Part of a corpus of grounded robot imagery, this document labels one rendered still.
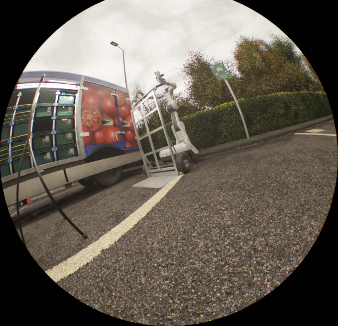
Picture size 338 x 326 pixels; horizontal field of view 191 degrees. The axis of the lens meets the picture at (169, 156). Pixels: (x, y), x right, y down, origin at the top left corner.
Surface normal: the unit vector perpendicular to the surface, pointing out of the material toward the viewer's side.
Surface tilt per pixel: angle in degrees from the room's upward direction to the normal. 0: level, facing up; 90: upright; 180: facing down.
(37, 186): 90
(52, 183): 90
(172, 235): 0
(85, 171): 90
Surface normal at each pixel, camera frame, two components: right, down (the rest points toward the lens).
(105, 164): 0.86, -0.23
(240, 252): -0.29, -0.96
